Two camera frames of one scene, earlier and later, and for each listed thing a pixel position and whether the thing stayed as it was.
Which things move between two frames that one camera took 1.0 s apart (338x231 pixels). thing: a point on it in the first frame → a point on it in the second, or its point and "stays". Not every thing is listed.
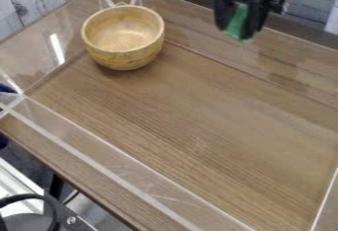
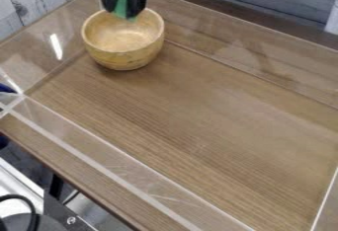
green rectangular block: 235,25 → 121,3
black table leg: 56,188 stays
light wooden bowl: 122,37 stays
